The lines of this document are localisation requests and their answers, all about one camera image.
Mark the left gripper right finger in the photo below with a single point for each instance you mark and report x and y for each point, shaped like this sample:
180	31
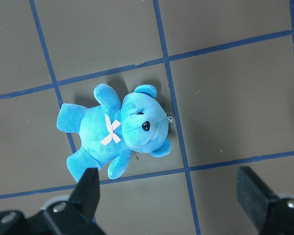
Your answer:
271	213

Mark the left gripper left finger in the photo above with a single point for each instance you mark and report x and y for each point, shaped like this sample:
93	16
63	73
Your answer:
75	215

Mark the blue teddy bear plush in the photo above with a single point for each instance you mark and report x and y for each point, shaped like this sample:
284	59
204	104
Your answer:
113	130

